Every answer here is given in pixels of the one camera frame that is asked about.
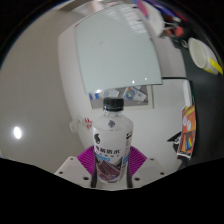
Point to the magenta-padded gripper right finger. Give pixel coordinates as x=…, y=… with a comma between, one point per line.
x=136, y=161

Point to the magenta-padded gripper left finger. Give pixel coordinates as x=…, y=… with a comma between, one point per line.
x=87, y=160

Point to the clear black-capped drink bottle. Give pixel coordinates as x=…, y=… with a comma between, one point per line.
x=112, y=143

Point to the orange colourful magazine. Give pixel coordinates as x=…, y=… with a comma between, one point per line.
x=187, y=133

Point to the grey pin board with papers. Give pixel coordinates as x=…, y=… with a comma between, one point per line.
x=138, y=96

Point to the round ceiling light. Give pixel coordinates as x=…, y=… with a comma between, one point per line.
x=17, y=132

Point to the white whiteboard eraser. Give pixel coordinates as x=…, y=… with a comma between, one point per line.
x=187, y=93

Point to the whiteboard on stand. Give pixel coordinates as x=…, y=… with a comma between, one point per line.
x=116, y=46

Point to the flat round red coaster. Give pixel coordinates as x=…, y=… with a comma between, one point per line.
x=178, y=31

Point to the red wall sign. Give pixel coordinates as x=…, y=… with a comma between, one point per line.
x=88, y=122

